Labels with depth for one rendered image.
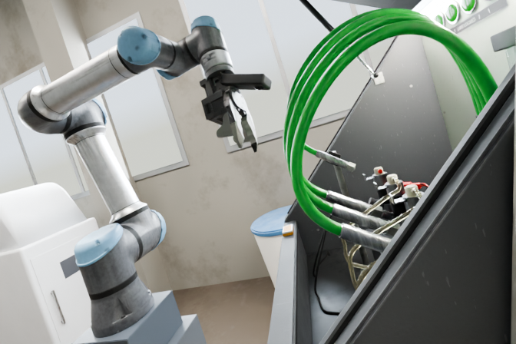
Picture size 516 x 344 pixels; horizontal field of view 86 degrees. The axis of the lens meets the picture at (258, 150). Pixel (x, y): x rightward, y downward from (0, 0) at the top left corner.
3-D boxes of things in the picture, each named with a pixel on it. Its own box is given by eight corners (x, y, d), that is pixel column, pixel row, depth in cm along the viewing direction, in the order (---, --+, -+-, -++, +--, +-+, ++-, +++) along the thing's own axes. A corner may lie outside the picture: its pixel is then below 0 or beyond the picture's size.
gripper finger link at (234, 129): (223, 156, 60) (219, 123, 65) (246, 146, 58) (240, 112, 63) (214, 150, 58) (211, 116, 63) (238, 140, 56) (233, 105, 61)
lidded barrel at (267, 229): (342, 271, 222) (319, 198, 219) (341, 315, 174) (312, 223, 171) (282, 278, 239) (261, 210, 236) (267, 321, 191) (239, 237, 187)
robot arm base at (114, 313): (78, 339, 67) (65, 302, 67) (124, 299, 82) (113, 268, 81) (126, 335, 63) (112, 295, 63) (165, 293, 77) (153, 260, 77)
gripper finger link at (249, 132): (243, 157, 70) (228, 124, 70) (263, 148, 68) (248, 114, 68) (239, 159, 67) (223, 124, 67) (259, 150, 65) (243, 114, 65)
